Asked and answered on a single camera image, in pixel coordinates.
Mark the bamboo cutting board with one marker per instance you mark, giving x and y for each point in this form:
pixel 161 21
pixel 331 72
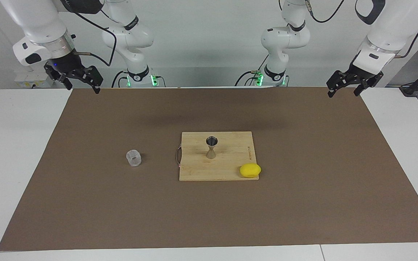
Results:
pixel 230 156

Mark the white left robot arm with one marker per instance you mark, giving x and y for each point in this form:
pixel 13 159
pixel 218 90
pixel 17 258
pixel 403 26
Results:
pixel 390 21

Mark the yellow lemon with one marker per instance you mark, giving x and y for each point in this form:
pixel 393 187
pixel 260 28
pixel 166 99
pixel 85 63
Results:
pixel 250 170

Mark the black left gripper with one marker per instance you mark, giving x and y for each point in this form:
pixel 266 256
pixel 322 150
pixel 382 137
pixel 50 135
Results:
pixel 359 71

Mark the brown table mat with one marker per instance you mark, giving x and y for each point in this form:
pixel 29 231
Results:
pixel 209 217

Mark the clear glass cup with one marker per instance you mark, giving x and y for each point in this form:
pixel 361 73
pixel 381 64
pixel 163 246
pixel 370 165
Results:
pixel 134 158

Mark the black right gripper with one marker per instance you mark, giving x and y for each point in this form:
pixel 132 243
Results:
pixel 65 63

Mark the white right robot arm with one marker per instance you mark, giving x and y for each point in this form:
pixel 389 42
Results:
pixel 38 21

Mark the steel jigger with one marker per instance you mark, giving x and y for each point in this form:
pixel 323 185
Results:
pixel 211 152

